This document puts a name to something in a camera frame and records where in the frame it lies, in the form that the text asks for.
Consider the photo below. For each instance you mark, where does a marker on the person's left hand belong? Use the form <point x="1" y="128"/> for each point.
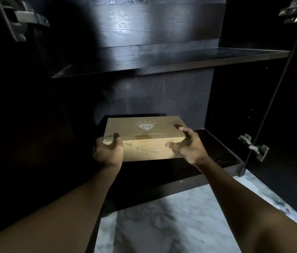
<point x="109" y="155"/>

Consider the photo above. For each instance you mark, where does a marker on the person's right hand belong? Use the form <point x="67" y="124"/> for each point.
<point x="192" y="148"/>

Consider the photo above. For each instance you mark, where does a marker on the tan cardboard shoe box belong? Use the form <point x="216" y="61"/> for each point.
<point x="143" y="134"/>

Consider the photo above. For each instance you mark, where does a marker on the dark wooden cabinet door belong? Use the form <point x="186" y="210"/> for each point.
<point x="11" y="129"/>
<point x="290" y="155"/>

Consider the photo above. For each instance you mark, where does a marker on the dark wooden cabinet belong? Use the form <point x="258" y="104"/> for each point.
<point x="164" y="28"/>

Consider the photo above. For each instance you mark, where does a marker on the person's right forearm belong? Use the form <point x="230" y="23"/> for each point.
<point x="243" y="202"/>

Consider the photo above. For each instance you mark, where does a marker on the person's left forearm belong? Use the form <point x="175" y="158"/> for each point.
<point x="53" y="216"/>

